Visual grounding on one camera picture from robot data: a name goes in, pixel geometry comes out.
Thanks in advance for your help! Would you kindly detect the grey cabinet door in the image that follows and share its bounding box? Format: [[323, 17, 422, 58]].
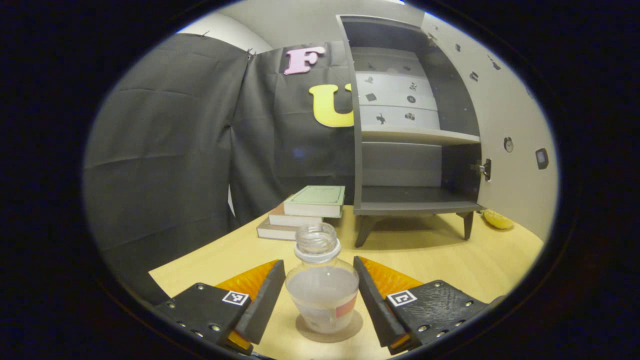
[[420, 11, 560, 243]]

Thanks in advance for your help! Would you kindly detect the yellow toy corn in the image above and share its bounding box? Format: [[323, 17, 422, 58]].
[[481, 208, 515, 231]]

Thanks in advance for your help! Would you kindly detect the green book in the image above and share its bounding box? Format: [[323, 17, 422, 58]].
[[282, 185, 346, 219]]

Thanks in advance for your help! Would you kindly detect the black backdrop cloth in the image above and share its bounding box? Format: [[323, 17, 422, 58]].
[[82, 32, 357, 306]]

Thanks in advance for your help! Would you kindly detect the grey cabinet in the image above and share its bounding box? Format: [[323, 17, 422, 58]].
[[336, 14, 493, 249]]

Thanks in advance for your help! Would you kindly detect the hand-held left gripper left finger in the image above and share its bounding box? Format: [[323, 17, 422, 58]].
[[152, 260, 287, 357]]

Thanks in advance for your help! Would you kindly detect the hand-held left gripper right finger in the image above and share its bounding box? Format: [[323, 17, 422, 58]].
[[352, 257, 493, 356]]

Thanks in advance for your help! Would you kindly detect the clear plastic bottle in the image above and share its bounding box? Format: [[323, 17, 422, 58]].
[[285, 221, 361, 335]]

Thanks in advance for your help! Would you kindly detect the brown round coaster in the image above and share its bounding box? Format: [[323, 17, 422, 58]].
[[295, 309, 364, 344]]

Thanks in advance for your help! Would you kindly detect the brown book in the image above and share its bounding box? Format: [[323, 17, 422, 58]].
[[268, 202, 343, 228]]

